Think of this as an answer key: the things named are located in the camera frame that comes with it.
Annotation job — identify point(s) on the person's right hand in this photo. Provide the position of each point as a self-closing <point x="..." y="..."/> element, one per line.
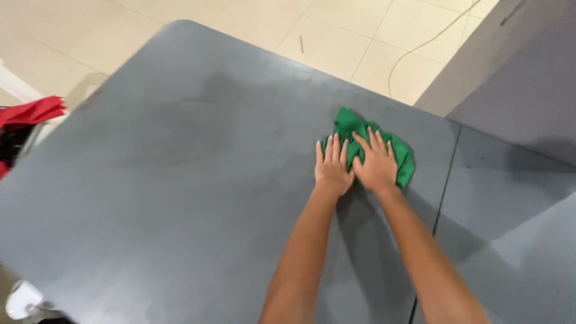
<point x="377" y="170"/>

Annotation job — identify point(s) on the person's left hand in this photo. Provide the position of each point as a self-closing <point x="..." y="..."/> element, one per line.
<point x="332" y="172"/>

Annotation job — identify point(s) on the green cloth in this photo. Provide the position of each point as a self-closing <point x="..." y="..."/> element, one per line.
<point x="360" y="135"/>

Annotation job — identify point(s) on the small brown stick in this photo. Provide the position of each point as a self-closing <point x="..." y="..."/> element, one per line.
<point x="301" y="44"/>

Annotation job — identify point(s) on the grey cabinet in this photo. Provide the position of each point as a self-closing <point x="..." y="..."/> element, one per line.
<point x="513" y="76"/>

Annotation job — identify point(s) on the red cloth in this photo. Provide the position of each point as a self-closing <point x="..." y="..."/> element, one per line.
<point x="29" y="111"/>

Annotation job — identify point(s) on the white shoe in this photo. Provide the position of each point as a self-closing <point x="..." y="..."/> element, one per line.
<point x="22" y="299"/>

